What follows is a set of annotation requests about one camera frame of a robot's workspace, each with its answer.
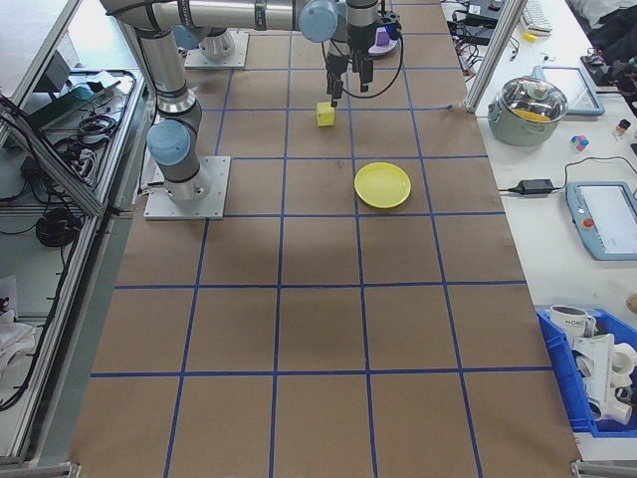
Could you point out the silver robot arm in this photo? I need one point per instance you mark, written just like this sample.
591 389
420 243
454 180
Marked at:
169 74
214 45

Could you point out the tan rounded object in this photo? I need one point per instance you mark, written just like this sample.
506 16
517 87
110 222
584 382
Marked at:
633 303

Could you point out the yellow foam block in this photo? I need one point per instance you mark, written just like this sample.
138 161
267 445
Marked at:
326 115

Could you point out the glass pot lid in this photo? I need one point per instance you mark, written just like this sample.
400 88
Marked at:
532 97

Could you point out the green flat board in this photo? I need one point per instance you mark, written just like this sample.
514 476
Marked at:
69 99

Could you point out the black laptop white label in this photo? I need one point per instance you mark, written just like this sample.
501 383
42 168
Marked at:
485 12

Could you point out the aluminium profile post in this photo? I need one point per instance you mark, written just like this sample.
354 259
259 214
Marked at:
490 55

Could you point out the small colourful ball toy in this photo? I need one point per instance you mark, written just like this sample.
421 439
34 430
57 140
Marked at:
579 142

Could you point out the blue grey teach pendant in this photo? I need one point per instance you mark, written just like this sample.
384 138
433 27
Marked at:
607 219
572 89

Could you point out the small brown capped bottle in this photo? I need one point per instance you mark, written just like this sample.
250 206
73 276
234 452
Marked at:
621 129

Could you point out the purple plastic plate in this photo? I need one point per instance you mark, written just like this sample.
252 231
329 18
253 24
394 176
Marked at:
385 51

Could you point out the white printed mug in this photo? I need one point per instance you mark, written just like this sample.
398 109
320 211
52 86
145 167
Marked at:
567 322

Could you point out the black power adapter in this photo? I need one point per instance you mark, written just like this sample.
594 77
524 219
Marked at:
536 186

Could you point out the small yellow cuboid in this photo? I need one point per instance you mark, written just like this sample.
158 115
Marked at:
530 36

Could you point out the yellow plastic plate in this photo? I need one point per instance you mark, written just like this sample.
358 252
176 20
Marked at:
383 185

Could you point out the white keyboard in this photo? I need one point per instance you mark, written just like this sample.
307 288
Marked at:
537 17

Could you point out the black electronics box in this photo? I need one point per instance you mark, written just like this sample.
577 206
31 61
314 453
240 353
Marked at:
478 34

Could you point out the V-shaped metal bar frame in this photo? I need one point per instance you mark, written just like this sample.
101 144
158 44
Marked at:
94 206

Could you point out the white crumpled cloth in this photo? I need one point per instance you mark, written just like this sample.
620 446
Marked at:
15 338

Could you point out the steel cooking pot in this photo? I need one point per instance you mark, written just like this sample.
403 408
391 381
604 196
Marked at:
517 132

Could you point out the grey metal box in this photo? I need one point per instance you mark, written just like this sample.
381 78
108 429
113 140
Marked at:
52 72

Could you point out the white square base plate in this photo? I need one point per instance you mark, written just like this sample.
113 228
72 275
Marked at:
214 189
239 50

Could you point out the white pipe fitting assembly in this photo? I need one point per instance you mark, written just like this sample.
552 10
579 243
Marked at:
604 368

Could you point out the black fabric bag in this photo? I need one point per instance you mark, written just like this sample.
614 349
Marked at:
617 25

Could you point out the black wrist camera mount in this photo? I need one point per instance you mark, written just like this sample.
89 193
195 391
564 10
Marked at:
390 22

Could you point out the purple foam block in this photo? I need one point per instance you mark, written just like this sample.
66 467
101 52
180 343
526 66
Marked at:
383 37

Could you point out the blue plastic bin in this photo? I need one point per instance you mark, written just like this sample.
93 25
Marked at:
560 368

